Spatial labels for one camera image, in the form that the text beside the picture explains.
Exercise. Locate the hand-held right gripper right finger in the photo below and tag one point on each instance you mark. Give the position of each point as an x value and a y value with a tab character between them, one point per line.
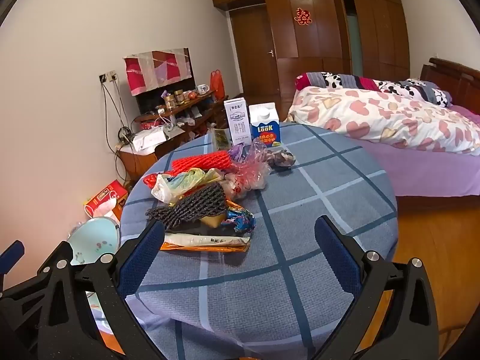
333	255

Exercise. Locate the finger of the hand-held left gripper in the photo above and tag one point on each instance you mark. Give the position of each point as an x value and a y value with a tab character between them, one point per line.
63	253
11	253

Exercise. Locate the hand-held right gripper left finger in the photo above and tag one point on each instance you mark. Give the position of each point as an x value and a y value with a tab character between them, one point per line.
140	258

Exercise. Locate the light blue waste bin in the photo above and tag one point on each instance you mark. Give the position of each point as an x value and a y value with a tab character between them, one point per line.
93	238

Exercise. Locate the orange and white packet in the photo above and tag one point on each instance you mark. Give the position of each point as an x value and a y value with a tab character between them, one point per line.
204	243

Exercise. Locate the white plastic bag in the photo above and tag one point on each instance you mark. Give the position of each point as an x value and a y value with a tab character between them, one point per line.
162	191

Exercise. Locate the black foam net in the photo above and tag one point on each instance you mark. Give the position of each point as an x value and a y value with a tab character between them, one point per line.
195	204

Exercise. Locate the red snack packet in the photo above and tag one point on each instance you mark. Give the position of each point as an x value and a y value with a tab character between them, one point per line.
153	180

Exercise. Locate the yellow sponge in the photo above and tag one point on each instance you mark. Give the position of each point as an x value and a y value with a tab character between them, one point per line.
213	220

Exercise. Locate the yellow plastic bag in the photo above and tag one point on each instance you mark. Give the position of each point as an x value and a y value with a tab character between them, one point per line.
197	178

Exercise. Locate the blue foil wrapper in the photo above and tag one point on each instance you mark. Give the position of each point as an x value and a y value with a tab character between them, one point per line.
240	222

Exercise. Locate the grey wrapper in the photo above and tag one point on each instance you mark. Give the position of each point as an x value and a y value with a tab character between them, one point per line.
281	158

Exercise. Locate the clear red-printed plastic bag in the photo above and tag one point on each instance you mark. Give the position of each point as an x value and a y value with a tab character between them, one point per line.
249	174

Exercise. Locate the red foam net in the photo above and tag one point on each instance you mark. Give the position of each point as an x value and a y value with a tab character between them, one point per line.
204	160

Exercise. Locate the purple foil wrapper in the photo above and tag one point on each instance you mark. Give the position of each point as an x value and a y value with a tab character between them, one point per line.
237	153

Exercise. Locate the blue plaid tablecloth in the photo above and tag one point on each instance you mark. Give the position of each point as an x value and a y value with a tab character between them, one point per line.
300	213

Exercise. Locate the red cardboard box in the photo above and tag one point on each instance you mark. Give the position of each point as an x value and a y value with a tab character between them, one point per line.
108	197

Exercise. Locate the white flat box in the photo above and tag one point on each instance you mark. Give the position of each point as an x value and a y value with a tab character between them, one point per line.
148	140

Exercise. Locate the purple bed sheet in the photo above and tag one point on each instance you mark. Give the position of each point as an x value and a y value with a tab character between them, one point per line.
423	172

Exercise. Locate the red round tin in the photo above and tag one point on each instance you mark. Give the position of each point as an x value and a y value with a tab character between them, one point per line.
152	124

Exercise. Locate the pink heart quilt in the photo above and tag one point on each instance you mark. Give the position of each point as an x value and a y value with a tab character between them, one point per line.
375	120

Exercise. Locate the wooden television stand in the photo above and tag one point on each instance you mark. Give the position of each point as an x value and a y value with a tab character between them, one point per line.
191	123

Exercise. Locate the blue milk carton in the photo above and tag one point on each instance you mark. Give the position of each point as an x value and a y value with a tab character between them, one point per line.
265	127

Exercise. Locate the black television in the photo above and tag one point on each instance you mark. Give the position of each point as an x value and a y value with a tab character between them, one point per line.
153	99

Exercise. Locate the gold lidded jar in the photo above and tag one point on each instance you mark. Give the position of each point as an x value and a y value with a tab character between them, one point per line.
170	101
179	96

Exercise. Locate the white milk carton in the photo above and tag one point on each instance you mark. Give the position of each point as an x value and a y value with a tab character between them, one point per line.
238	122

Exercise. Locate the orange round ornament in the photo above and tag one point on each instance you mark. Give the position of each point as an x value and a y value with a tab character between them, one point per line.
192	95

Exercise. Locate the striped black-white blanket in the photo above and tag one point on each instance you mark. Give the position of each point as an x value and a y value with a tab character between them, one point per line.
348	81

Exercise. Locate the white printed mug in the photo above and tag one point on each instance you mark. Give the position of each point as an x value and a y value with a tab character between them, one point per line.
202	89

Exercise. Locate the orange plastic bag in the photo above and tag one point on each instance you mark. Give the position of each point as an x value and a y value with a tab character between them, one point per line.
217	84

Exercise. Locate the wooden bed headboard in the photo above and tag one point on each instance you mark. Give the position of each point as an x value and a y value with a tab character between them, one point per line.
455	78

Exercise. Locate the wooden door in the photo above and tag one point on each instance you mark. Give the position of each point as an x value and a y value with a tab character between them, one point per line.
255	52

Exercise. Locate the wooden wardrobe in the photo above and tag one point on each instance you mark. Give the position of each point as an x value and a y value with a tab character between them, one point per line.
318	37

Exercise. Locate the red paper decoration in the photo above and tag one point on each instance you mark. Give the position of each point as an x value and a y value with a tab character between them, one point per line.
303	16

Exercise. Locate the wall socket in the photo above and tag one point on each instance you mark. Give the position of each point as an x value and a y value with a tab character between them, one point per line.
108	77

